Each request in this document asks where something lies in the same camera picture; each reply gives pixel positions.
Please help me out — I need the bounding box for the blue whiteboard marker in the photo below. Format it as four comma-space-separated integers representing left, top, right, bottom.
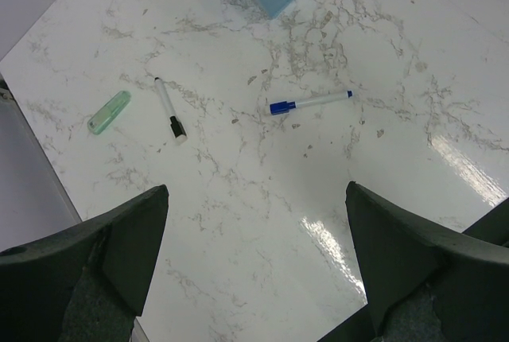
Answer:
269, 90, 353, 115

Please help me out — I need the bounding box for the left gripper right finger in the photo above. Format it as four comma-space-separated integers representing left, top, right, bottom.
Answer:
346, 181, 508, 341

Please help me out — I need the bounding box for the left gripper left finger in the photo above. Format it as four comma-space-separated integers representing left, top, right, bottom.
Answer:
1, 185, 169, 341

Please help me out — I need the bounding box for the small green highlighter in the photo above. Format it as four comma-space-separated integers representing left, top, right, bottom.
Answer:
87, 91, 131, 135

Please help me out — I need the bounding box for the black whiteboard marker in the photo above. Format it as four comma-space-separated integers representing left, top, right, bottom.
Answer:
154, 77, 187, 144

